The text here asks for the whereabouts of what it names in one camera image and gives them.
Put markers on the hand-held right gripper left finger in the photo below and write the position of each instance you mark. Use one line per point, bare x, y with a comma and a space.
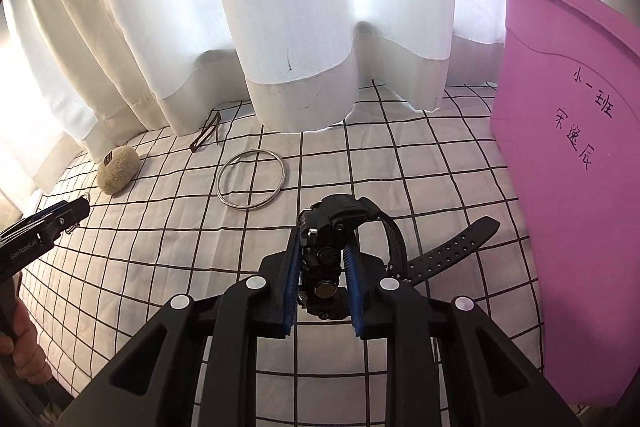
292, 279

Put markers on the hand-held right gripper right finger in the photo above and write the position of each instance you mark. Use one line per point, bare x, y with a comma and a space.
351, 282

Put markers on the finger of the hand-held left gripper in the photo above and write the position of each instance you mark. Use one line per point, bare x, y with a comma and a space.
70, 212

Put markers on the black digital wristwatch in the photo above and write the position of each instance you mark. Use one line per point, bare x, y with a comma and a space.
325, 257

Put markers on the silver bangle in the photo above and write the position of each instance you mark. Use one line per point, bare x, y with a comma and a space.
226, 197

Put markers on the pink plastic bin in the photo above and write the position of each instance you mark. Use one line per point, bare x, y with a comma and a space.
565, 157

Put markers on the person's left hand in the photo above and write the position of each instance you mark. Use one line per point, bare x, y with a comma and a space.
20, 332

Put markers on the white black-grid bedsheet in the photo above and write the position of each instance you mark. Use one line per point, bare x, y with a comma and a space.
350, 167

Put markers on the brown hair band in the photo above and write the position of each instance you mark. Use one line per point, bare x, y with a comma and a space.
204, 134

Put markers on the white curtain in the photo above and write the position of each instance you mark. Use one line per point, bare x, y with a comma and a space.
300, 7

